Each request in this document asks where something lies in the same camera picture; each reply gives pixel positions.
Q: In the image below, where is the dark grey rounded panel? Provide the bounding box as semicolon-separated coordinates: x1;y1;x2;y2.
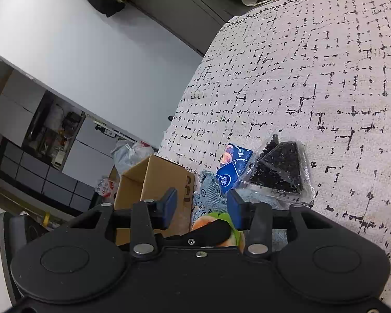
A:
0;211;51;304

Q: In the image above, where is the blue tissue packet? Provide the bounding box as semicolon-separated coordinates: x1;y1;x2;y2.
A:
216;143;254;197

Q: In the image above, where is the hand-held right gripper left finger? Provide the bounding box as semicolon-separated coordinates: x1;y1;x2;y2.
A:
65;188;178;259

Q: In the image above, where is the blue denim cloth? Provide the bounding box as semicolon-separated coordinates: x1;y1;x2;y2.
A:
192;170;289;245

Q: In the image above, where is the white black-patterned bed blanket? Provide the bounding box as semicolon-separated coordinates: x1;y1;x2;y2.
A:
157;0;391;313

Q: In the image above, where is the red and white plastic bag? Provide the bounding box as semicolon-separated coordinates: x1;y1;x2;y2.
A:
95;176;118;200

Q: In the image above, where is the orange and green plush toy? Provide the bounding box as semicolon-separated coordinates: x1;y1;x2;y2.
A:
191;212;247;255

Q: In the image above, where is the brown cardboard box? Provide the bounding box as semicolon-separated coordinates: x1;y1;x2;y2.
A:
113;154;196;246

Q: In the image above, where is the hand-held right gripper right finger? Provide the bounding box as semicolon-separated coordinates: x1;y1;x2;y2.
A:
226;189;336;259

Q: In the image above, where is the grey wall cabinet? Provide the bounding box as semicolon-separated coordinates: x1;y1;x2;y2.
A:
0;51;160;217

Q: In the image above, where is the clear bag of black cloth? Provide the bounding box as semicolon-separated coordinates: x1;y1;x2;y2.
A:
236;134;316;207

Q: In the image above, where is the dark low cabinet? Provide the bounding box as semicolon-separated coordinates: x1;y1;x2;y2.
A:
130;0;316;57

